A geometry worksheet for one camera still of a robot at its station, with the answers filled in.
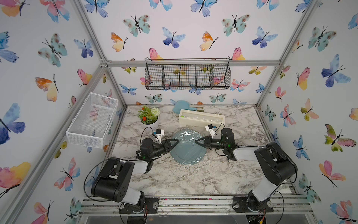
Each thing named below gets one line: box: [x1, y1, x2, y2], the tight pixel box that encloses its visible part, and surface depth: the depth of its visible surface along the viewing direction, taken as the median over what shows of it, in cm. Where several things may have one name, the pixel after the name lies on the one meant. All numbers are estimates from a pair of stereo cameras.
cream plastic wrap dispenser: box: [178, 109, 226, 129], surface depth 106 cm
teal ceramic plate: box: [169, 129, 207, 166], surface depth 82 cm
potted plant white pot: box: [137, 105, 161, 128], surface depth 97 cm
